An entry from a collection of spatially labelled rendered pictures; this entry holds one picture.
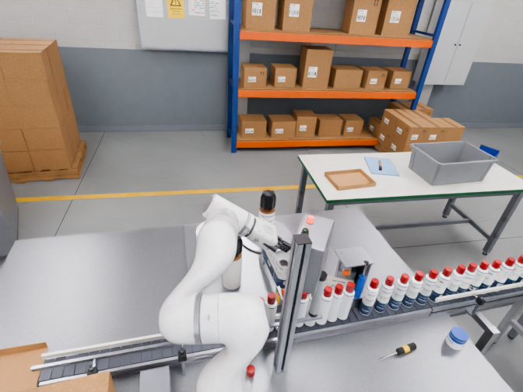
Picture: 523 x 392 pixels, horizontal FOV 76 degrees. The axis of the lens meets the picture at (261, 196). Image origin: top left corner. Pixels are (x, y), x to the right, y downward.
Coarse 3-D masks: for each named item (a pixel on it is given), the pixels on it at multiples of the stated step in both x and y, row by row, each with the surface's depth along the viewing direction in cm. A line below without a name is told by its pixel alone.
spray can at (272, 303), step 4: (272, 292) 133; (268, 296) 131; (272, 296) 131; (268, 300) 132; (272, 300) 131; (268, 304) 133; (272, 304) 133; (276, 304) 134; (268, 308) 133; (272, 308) 132; (276, 308) 135; (272, 312) 134; (272, 316) 135; (272, 320) 137; (272, 328) 140
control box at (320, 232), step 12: (300, 228) 106; (312, 228) 106; (324, 228) 106; (312, 240) 101; (324, 240) 101; (312, 252) 99; (324, 252) 98; (312, 264) 101; (312, 276) 104; (312, 288) 106
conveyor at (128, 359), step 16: (400, 304) 159; (416, 304) 159; (336, 320) 148; (352, 320) 149; (272, 336) 140; (96, 352) 129; (144, 352) 130; (160, 352) 130; (176, 352) 131; (192, 352) 132; (64, 368) 123; (80, 368) 123; (112, 368) 125
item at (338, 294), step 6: (336, 288) 138; (342, 288) 138; (336, 294) 139; (342, 294) 140; (336, 300) 140; (336, 306) 142; (330, 312) 145; (336, 312) 144; (330, 318) 146; (336, 318) 147
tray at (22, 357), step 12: (0, 348) 128; (12, 348) 129; (24, 348) 131; (36, 348) 132; (0, 360) 128; (12, 360) 128; (24, 360) 129; (36, 360) 129; (0, 372) 124; (12, 372) 125; (24, 372) 125; (36, 372) 125; (0, 384) 121; (12, 384) 121; (24, 384) 121; (36, 384) 122
